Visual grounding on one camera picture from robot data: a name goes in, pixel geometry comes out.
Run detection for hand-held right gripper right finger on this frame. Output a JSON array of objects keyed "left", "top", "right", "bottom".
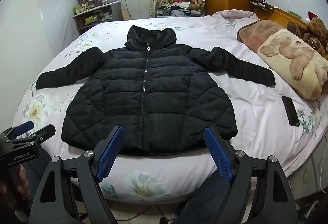
[{"left": 204, "top": 125, "right": 300, "bottom": 224}]

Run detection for white cable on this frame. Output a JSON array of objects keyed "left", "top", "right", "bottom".
[{"left": 318, "top": 156, "right": 328, "bottom": 192}]

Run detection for white cabinet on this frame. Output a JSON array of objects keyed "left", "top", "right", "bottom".
[{"left": 119, "top": 0, "right": 151, "bottom": 20}]

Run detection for bed base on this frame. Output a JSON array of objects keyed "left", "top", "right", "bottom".
[{"left": 288, "top": 137, "right": 328, "bottom": 202}]

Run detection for wooden shelf unit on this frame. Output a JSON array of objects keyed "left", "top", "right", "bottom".
[{"left": 72, "top": 1, "right": 121, "bottom": 35}]

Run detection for brown beige pillow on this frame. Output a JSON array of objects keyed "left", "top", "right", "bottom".
[{"left": 257, "top": 29, "right": 328, "bottom": 101}]

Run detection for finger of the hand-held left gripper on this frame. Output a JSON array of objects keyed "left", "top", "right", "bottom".
[
  {"left": 30, "top": 125, "right": 56, "bottom": 143},
  {"left": 5, "top": 121, "right": 34, "bottom": 138}
]

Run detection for dark brown plush toy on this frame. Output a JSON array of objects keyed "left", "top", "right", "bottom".
[{"left": 287, "top": 20, "right": 309, "bottom": 40}]

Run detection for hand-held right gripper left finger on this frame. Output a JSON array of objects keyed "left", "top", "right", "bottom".
[{"left": 29, "top": 125, "right": 125, "bottom": 224}]

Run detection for wooden headboard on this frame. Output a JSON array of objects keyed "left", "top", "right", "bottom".
[{"left": 248, "top": 0, "right": 311, "bottom": 27}]

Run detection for black puffer jacket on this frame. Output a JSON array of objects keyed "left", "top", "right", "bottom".
[{"left": 35, "top": 25, "right": 276, "bottom": 156}]

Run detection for black smartphone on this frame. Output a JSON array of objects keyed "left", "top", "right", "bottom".
[{"left": 281, "top": 96, "right": 300, "bottom": 127}]

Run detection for group of bottles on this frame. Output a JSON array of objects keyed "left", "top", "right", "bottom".
[{"left": 73, "top": 0, "right": 101, "bottom": 15}]

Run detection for black items on headboard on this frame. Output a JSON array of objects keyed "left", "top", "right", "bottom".
[{"left": 249, "top": 0, "right": 270, "bottom": 11}]

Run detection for brown teddy bear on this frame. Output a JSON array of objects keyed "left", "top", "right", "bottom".
[{"left": 306, "top": 12, "right": 328, "bottom": 58}]

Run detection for pile of clothes and boxes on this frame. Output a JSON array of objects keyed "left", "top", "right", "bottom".
[{"left": 155, "top": 0, "right": 205, "bottom": 18}]

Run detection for black floor cable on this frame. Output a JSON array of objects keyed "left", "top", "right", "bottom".
[{"left": 154, "top": 203, "right": 181, "bottom": 224}]

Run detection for pink floral bedsheet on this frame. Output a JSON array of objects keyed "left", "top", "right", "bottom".
[{"left": 12, "top": 10, "right": 328, "bottom": 205}]

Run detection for brown plush folded blanket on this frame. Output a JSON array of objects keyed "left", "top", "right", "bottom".
[{"left": 237, "top": 19, "right": 285, "bottom": 53}]

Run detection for person's left hand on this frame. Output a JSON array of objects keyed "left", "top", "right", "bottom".
[{"left": 15, "top": 166, "right": 32, "bottom": 201}]

